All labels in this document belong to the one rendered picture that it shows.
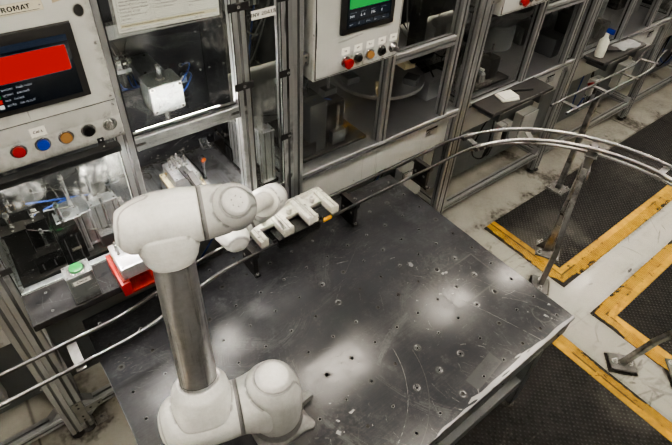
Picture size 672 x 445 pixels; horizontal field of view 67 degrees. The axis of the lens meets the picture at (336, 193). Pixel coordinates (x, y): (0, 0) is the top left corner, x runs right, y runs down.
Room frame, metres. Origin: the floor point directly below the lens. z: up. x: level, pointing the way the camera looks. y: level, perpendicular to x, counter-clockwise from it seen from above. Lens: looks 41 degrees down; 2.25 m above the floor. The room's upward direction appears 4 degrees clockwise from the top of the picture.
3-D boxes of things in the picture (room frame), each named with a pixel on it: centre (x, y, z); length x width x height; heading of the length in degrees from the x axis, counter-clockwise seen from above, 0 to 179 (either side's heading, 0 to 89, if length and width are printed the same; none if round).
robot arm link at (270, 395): (0.72, 0.15, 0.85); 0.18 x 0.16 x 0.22; 111
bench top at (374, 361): (1.11, -0.03, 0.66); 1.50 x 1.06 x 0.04; 130
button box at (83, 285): (1.00, 0.79, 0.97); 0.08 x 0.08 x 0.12; 40
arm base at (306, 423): (0.74, 0.13, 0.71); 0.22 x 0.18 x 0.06; 130
